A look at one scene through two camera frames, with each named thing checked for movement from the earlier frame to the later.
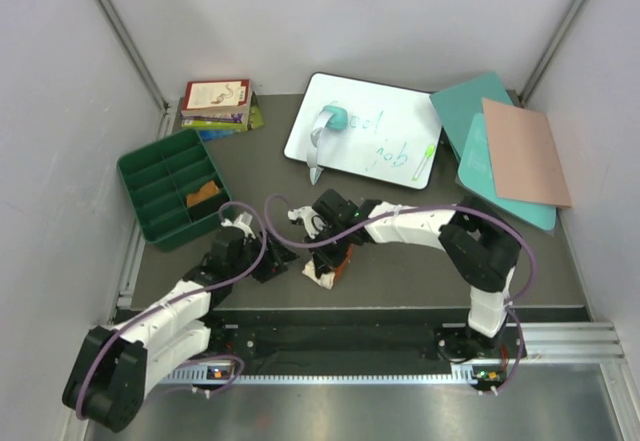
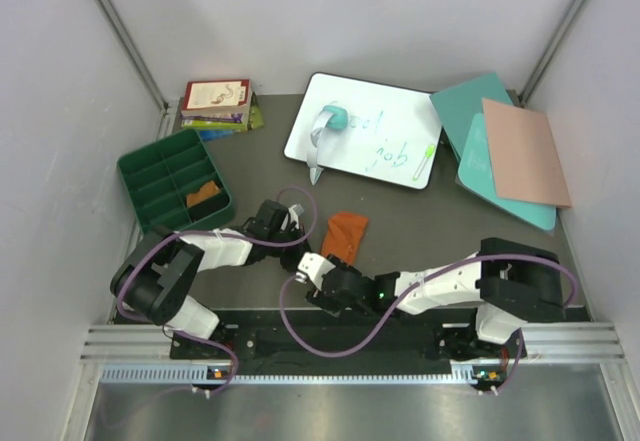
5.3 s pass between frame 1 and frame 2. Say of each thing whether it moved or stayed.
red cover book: stayed
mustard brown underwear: stayed
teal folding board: stayed
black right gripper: moved
